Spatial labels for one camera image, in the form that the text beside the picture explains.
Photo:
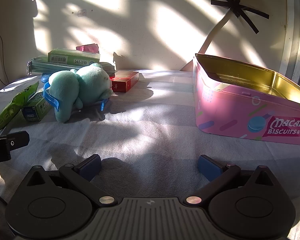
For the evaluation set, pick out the teal plush toy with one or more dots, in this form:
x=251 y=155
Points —
x=72 y=87

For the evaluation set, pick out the red cigarette box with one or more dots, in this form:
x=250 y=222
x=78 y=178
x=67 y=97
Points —
x=125 y=82

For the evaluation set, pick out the clear wall hook sticker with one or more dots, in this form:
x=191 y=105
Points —
x=82 y=12

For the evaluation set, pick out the black tape cross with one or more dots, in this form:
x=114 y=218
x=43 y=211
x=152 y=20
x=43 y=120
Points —
x=236 y=6

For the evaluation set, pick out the white door frame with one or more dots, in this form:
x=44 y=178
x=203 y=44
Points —
x=293 y=42

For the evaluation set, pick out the green snack packet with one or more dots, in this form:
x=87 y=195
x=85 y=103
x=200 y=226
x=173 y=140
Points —
x=10 y=110

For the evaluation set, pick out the pink packet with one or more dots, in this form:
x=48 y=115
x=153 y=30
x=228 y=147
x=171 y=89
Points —
x=88 y=48

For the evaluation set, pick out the small green box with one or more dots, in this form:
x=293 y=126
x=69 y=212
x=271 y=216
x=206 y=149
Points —
x=36 y=110

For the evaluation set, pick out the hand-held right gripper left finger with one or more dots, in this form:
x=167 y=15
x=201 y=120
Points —
x=90 y=167

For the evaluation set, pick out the blue plastic clip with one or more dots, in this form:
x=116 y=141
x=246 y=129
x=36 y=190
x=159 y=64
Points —
x=51 y=98

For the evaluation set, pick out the long green box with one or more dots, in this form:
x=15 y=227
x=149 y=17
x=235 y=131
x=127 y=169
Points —
x=72 y=57

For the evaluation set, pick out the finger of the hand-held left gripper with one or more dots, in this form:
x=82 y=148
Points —
x=18 y=140

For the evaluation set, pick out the teal pencil case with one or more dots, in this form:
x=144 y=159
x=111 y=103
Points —
x=40 y=66

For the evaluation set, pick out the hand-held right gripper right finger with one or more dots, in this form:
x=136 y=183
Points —
x=208 y=168

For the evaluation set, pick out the pink biscuit tin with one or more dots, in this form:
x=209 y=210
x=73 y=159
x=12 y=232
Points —
x=227 y=115

